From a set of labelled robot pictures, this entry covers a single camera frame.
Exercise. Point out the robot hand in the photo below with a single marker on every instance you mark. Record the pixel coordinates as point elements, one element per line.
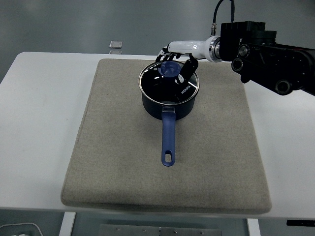
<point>189,47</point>

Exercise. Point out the glass pot lid blue knob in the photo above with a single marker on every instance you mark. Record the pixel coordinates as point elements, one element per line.
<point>168,69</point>

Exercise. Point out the small square metal floor plate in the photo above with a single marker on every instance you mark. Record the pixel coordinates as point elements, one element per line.
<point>115,44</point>

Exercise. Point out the beige fabric mat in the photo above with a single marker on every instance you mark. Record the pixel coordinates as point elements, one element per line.
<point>128,147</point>

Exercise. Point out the grey metal plate with screws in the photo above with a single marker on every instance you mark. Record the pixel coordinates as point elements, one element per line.
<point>160,231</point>

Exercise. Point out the white table leg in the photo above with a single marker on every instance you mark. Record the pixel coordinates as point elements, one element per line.
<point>253,228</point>
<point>67,225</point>

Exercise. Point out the black flat bar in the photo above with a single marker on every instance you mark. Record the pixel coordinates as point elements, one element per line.
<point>301,222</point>

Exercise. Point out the white rounded tray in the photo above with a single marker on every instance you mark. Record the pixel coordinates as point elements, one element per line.
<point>22,228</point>

